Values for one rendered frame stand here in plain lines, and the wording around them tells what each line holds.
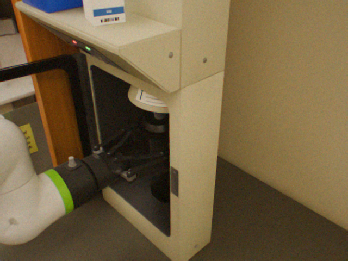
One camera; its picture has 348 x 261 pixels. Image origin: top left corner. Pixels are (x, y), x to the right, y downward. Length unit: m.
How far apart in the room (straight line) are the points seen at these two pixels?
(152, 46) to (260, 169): 0.74
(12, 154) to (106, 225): 0.45
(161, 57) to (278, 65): 0.51
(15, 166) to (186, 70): 0.31
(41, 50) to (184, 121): 0.38
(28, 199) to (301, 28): 0.70
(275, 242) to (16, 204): 0.63
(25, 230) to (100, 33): 0.35
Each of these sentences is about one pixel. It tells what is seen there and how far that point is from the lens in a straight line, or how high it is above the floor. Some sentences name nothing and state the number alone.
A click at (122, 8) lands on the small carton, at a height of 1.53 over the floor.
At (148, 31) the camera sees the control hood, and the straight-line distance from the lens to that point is 0.53.
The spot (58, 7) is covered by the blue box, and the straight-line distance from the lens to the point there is 0.66.
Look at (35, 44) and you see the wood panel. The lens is 0.84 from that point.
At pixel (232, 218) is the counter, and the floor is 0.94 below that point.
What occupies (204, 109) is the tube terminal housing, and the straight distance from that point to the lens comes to 0.65.
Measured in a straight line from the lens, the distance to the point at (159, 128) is 0.78.
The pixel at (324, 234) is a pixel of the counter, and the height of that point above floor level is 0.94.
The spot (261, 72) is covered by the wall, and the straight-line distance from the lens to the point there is 1.02.
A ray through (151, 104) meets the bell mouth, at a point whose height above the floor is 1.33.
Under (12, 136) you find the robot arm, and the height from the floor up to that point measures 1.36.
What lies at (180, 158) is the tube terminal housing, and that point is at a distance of 0.66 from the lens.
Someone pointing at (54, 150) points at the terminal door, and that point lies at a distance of 0.89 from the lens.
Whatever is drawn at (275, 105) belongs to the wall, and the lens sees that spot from 1.03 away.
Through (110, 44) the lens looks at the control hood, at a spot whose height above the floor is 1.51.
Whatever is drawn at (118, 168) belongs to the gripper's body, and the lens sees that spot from 0.74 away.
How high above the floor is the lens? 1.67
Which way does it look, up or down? 34 degrees down
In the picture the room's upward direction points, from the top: straight up
